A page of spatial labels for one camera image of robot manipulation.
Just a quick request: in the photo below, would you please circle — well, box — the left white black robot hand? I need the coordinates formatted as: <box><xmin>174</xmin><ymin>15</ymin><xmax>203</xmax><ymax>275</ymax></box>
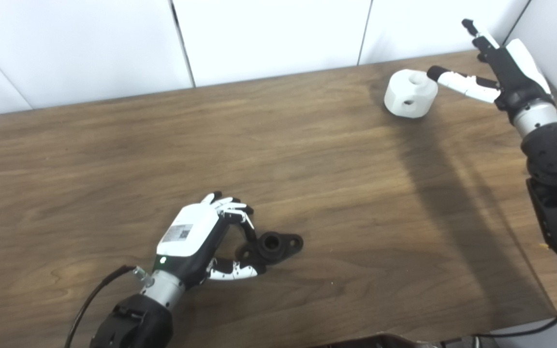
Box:
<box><xmin>155</xmin><ymin>191</ymin><xmax>267</xmax><ymax>290</ymax></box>

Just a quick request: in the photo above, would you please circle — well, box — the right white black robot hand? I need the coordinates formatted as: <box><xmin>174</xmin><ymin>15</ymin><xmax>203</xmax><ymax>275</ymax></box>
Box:
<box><xmin>426</xmin><ymin>18</ymin><xmax>555</xmax><ymax>112</ymax></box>

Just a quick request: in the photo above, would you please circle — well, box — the black plastic holder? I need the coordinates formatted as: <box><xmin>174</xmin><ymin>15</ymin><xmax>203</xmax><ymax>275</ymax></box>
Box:
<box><xmin>235</xmin><ymin>232</ymin><xmax>304</xmax><ymax>266</ymax></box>

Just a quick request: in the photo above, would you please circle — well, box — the round white plastic piece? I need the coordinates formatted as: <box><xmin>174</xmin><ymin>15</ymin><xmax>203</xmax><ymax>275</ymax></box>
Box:
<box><xmin>384</xmin><ymin>69</ymin><xmax>439</xmax><ymax>119</ymax></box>

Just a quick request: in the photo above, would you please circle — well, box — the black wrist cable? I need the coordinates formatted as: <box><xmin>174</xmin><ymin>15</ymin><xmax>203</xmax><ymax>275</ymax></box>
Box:
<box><xmin>472</xmin><ymin>101</ymin><xmax>557</xmax><ymax>338</ymax></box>
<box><xmin>64</xmin><ymin>265</ymin><xmax>136</xmax><ymax>348</ymax></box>

